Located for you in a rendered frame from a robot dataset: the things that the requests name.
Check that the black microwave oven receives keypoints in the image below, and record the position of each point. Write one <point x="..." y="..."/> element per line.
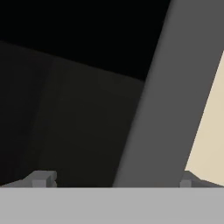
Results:
<point x="73" y="110"/>

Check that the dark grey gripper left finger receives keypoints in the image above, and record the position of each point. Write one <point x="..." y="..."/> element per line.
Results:
<point x="40" y="178"/>

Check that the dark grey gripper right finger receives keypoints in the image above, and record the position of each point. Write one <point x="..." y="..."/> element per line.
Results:
<point x="187" y="180"/>

